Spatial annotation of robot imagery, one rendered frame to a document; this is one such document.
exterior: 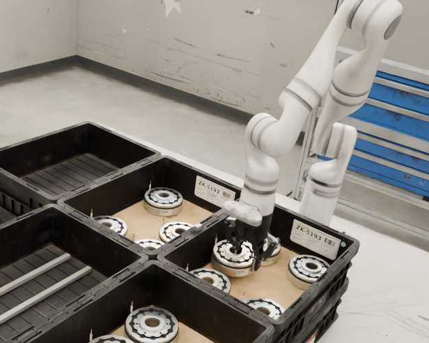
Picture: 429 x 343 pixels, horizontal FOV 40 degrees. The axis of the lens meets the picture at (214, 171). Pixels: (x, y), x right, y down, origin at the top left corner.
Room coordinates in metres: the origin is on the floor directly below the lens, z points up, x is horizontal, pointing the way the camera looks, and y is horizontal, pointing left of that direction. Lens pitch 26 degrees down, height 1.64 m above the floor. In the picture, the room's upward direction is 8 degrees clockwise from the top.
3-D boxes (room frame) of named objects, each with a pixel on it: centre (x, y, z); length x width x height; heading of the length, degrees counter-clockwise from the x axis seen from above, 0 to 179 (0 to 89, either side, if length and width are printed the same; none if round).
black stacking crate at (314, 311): (1.09, -0.13, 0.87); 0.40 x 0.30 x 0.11; 148
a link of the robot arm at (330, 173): (1.42, -0.30, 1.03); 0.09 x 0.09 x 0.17; 82
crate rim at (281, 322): (1.09, -0.13, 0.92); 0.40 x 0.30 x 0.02; 148
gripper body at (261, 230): (1.11, -0.10, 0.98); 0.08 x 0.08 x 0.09
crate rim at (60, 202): (1.25, 0.12, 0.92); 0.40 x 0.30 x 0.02; 148
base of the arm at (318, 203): (1.43, -0.29, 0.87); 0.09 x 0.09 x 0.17; 56
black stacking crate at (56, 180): (1.40, 0.38, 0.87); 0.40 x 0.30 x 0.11; 148
